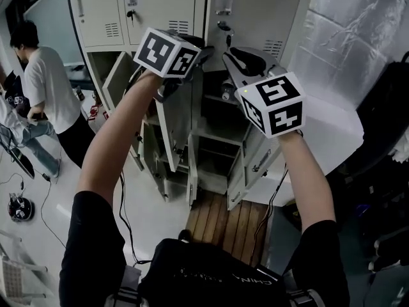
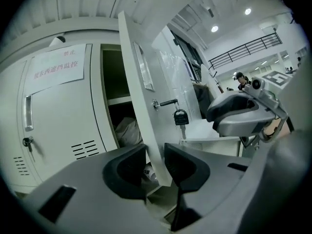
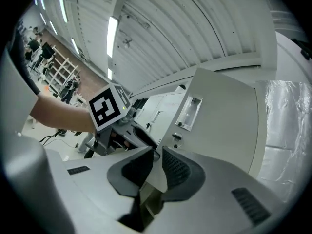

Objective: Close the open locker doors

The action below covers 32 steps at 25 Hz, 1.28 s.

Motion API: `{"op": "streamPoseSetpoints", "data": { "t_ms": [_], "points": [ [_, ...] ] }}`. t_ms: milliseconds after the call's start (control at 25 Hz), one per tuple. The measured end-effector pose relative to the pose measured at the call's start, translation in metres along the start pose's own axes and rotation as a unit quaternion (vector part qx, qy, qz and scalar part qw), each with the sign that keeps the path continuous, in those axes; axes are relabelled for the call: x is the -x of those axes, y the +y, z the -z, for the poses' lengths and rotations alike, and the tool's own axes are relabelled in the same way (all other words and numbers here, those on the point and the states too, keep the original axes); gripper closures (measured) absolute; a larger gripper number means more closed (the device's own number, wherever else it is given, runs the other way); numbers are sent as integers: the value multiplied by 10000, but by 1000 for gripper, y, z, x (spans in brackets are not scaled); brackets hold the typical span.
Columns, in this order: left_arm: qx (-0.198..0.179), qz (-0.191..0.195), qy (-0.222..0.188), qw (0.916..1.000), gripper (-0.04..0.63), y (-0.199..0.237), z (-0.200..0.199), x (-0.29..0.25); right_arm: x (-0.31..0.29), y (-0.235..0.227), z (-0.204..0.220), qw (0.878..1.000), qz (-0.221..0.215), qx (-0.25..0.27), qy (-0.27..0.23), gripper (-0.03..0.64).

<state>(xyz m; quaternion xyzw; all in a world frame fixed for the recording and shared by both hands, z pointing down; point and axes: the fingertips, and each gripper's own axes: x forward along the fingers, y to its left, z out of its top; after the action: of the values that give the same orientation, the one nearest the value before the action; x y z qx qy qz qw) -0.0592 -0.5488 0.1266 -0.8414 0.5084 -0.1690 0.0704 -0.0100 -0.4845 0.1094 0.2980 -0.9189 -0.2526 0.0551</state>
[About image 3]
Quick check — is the person's left forearm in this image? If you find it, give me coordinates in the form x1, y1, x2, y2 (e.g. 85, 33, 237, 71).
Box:
29, 91, 96, 134

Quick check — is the white shelving rack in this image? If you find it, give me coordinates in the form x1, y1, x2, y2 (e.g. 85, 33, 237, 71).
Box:
45, 44, 81, 90

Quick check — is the clear plastic sheet curtain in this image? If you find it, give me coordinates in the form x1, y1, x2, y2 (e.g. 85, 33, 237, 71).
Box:
255, 79, 312, 203

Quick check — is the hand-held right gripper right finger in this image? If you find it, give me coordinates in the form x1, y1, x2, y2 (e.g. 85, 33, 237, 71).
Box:
146, 147, 286, 234

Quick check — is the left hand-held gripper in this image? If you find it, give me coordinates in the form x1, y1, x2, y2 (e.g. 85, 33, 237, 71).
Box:
86, 83, 158, 157

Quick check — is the white paper sheet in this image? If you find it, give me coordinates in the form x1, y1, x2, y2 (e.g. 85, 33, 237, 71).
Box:
162, 100, 182, 108

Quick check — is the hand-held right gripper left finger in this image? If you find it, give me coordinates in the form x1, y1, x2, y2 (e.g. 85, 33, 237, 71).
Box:
63, 147, 155, 232

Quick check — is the long ceiling light tube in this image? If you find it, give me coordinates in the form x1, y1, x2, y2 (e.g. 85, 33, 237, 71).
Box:
106, 16, 118, 58

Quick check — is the black floor cable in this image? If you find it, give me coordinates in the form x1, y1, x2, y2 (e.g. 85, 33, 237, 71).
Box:
39, 130, 65, 145

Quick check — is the person's left hand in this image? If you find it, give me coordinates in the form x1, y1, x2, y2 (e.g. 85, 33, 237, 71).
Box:
109, 133, 130, 153

